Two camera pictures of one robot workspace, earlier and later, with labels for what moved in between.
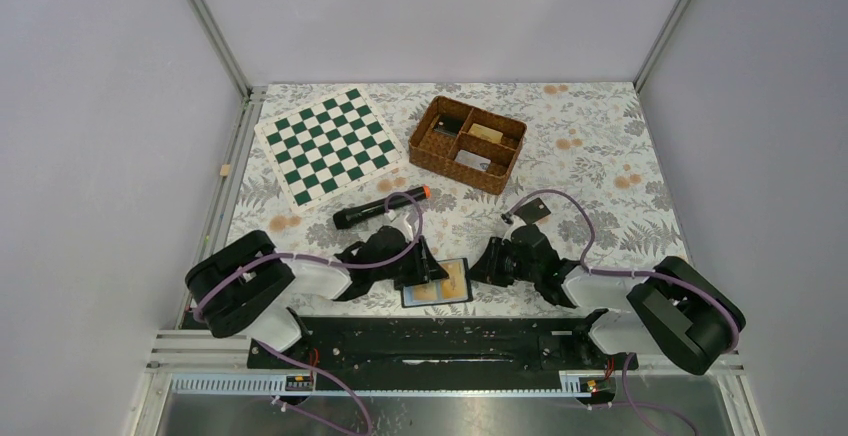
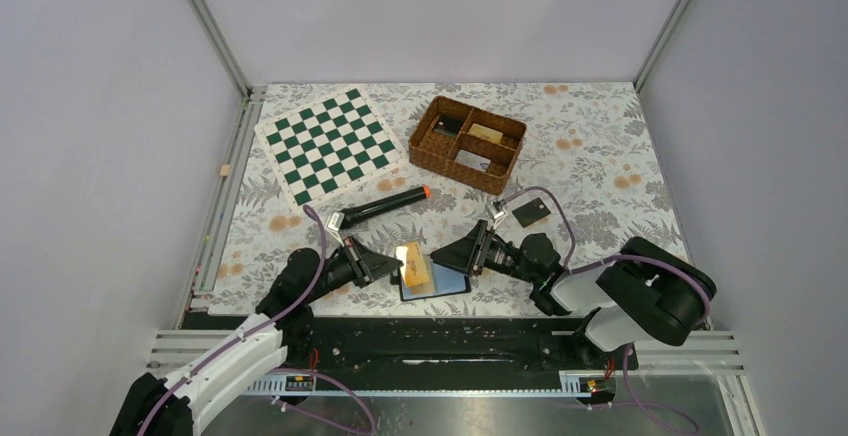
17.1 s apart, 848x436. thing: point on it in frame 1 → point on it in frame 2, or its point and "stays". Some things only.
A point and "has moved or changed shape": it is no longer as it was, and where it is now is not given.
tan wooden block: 454,287 has moved or changed shape
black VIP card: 533,211 stays
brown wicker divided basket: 466,143 stays
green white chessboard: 328,147 stays
